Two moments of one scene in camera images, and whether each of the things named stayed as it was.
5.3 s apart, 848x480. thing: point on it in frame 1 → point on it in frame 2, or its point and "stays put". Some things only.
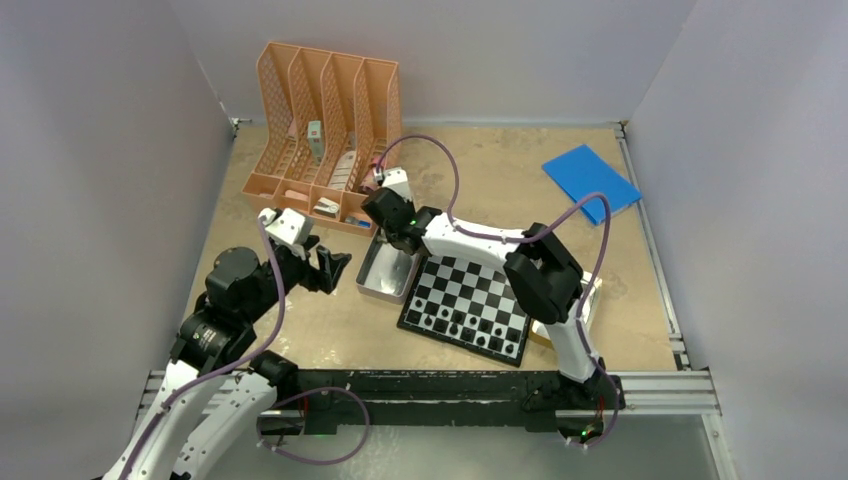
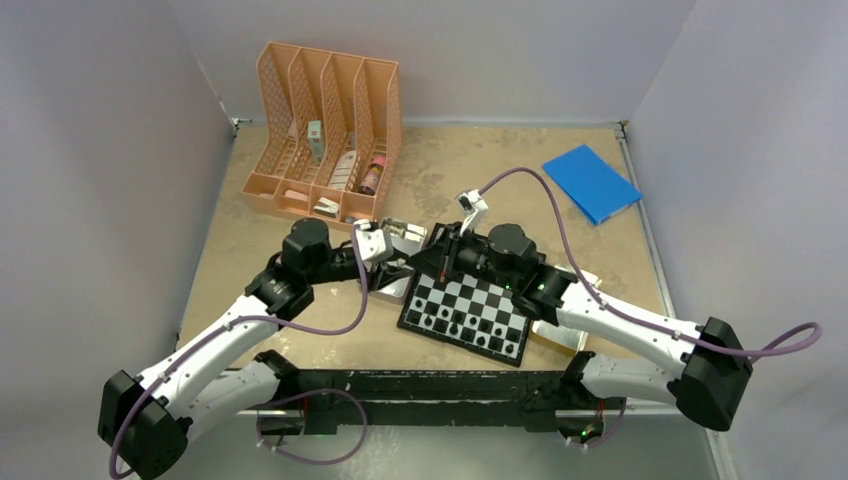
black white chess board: (468, 303) stays put
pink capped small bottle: (370, 182) stays put
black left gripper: (325, 276) → (379, 274)
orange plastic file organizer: (326, 123) stays put
